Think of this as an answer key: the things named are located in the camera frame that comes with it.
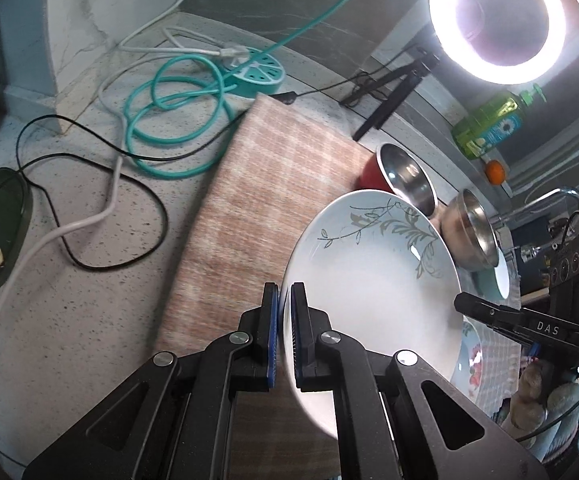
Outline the pink floral white plate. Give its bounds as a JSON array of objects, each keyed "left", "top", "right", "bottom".
[{"left": 449, "top": 320, "right": 485, "bottom": 408}]

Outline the leaf print white plate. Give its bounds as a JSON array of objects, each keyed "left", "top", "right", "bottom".
[{"left": 279, "top": 190, "right": 463, "bottom": 438}]

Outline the beige plaid cloth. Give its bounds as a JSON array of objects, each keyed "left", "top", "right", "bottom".
[{"left": 152, "top": 92, "right": 523, "bottom": 461}]

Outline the thin white cable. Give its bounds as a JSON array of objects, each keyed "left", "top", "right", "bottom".
[{"left": 119, "top": 0, "right": 250, "bottom": 61}]

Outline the chrome faucet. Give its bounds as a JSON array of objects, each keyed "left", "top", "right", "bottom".
[{"left": 489, "top": 187, "right": 579, "bottom": 262}]

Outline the person's right forearm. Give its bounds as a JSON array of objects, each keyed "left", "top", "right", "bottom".
[{"left": 539, "top": 410, "right": 579, "bottom": 466}]

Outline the person's right hand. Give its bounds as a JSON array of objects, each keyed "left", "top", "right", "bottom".
[{"left": 512, "top": 360, "right": 579, "bottom": 431}]

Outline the ring light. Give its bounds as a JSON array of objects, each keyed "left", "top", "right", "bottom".
[{"left": 428, "top": 0, "right": 567, "bottom": 86}]

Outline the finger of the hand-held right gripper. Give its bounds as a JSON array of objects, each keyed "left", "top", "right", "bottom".
[{"left": 453, "top": 292, "right": 525, "bottom": 333}]

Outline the small red steel bowl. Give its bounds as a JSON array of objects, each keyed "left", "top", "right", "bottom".
[{"left": 359, "top": 142, "right": 437, "bottom": 216}]

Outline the thick white charger cable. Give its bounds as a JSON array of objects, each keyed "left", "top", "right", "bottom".
[{"left": 0, "top": 67, "right": 180, "bottom": 386}]

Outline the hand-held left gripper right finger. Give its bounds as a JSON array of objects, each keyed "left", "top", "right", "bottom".
[{"left": 289, "top": 282, "right": 553, "bottom": 480}]

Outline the round teal power strip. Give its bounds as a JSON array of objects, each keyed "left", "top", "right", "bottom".
[{"left": 229, "top": 47, "right": 286, "bottom": 97}]

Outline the green dish soap bottle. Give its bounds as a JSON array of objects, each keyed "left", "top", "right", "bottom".
[{"left": 452, "top": 84, "right": 545, "bottom": 161}]

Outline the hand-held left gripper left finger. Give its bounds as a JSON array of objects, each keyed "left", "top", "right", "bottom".
[{"left": 22, "top": 282, "right": 282, "bottom": 480}]

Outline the teal cable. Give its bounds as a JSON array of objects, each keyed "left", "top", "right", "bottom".
[{"left": 125, "top": 0, "right": 395, "bottom": 178}]

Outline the black tripod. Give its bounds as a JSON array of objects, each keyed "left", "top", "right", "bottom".
[{"left": 339, "top": 47, "right": 443, "bottom": 142}]

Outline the large steel bowl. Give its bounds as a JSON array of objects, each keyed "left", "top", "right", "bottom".
[{"left": 439, "top": 189, "right": 501, "bottom": 273}]

